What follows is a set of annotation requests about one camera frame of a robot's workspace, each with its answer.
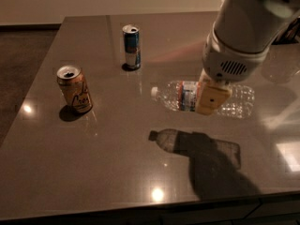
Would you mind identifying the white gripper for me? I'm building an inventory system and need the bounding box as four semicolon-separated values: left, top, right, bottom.
195;23;269;115

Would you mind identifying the clear plastic water bottle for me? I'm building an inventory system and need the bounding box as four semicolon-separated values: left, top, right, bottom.
151;81;255;119

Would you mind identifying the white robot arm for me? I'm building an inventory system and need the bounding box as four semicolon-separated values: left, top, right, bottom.
196;0;300;115

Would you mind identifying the blue silver energy drink can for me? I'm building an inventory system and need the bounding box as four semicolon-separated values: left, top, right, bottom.
122;24;141;69

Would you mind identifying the orange LaCroix soda can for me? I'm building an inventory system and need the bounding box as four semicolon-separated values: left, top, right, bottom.
56;65;93;113

